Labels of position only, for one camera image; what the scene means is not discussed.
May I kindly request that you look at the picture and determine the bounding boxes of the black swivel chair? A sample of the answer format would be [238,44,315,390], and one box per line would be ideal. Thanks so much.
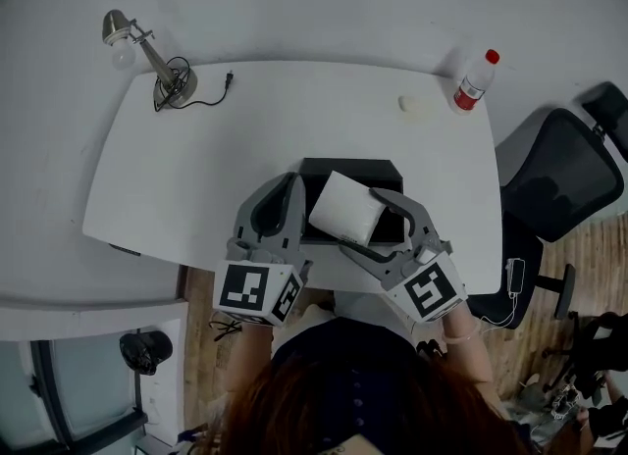
[541,312,628,398]

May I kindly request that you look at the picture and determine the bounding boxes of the black lamp power cable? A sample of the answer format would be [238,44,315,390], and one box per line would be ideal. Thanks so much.
[153,55,235,114]

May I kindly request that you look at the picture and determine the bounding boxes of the black cable bundle on floor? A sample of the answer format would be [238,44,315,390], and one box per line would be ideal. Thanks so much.
[209,318,243,342]

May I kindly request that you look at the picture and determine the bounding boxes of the black leather box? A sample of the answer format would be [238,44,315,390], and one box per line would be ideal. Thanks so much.
[296,157,411,249]

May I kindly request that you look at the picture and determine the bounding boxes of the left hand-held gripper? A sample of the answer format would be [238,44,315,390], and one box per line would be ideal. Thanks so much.
[212,172,314,329]

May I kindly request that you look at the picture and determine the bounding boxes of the person's right forearm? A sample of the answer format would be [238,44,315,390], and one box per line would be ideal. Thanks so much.
[440,303,495,386]

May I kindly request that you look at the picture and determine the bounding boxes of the person's left forearm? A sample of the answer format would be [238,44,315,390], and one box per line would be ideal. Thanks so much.
[223,323,274,395]

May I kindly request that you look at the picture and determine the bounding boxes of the white square box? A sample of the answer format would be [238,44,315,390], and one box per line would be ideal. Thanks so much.
[307,170,387,248]

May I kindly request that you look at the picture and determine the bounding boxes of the person's beige trousers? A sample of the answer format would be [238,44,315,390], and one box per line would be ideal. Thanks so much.
[293,290,393,329]

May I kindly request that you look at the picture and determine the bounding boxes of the thin wrist bracelet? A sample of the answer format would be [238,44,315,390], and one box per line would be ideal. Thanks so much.
[443,329,481,345]

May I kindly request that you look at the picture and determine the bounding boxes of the person's dark top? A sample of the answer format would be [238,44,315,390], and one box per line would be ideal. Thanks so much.
[269,316,443,455]

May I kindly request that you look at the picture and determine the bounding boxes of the dark window frame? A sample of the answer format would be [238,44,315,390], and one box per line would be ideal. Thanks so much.
[27,329,149,447]

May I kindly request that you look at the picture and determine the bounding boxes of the metal desk lamp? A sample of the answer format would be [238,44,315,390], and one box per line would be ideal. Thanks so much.
[101,9,199,111]

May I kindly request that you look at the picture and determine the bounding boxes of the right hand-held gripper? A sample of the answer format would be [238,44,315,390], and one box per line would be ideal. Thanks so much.
[338,186,468,325]

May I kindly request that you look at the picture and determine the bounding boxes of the clear bottle red cap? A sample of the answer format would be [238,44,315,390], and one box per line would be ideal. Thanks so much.
[449,48,501,116]

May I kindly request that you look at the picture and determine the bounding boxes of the white charging cable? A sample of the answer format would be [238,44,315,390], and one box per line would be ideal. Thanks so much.
[478,293,521,330]

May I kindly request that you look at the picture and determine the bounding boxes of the black cap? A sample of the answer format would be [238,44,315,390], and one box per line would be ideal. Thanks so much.
[119,329,175,377]

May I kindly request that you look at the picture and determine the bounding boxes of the black mesh office chair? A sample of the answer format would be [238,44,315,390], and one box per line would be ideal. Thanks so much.
[465,80,628,331]

